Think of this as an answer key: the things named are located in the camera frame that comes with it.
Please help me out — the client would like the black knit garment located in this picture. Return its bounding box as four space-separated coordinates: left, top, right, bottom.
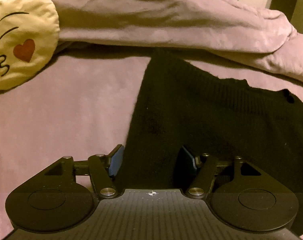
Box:
115 50 303 235

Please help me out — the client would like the pink folded duvet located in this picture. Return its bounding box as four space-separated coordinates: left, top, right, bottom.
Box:
52 0 303 82

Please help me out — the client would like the yellow kiss emoji pillow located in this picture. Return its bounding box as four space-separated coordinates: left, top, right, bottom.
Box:
0 0 60 90

